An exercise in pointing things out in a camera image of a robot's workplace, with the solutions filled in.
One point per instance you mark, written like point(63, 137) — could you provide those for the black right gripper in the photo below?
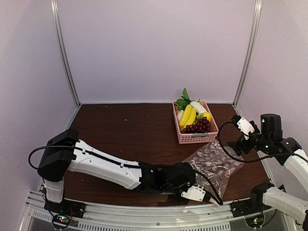
point(235, 145)

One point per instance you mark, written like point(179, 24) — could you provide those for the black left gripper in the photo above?
point(181, 200)

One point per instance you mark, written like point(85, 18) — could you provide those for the clear zip top bag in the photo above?
point(212, 161)

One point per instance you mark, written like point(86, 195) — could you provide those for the pink plastic basket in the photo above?
point(191, 138)

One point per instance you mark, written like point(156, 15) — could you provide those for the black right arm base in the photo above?
point(244, 207)

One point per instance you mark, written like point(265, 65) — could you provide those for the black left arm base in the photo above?
point(65, 207)

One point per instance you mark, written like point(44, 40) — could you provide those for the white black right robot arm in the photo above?
point(287, 151)

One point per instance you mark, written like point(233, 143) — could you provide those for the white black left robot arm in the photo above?
point(66, 152)

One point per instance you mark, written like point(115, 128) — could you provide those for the dark red grape bunch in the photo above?
point(199, 126)

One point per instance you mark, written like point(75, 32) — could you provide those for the yellow lemon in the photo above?
point(208, 116)

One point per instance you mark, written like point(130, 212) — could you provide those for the yellow banana bunch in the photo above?
point(188, 117)

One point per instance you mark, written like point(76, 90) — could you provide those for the small napa cabbage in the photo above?
point(179, 115)

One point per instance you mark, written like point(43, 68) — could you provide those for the green grape bunch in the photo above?
point(200, 116)

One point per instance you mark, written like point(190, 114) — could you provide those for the white radish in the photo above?
point(198, 107)

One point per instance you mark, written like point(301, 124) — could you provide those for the green leafy vegetable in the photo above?
point(183, 101)

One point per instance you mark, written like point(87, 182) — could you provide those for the right circuit board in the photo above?
point(255, 222)

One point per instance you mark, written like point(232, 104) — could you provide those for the circuit board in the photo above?
point(255, 222)
point(60, 221)

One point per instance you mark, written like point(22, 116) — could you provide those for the left circuit board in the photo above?
point(60, 221)

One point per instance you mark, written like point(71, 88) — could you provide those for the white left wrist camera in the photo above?
point(195, 193)

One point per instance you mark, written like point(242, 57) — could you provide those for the aluminium front rail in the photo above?
point(101, 217)

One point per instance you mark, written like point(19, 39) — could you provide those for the right aluminium frame post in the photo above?
point(250, 48)

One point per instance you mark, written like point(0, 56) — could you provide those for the aluminium frame post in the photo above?
point(250, 48)
point(63, 53)

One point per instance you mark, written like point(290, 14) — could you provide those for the left aluminium frame post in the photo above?
point(63, 53)

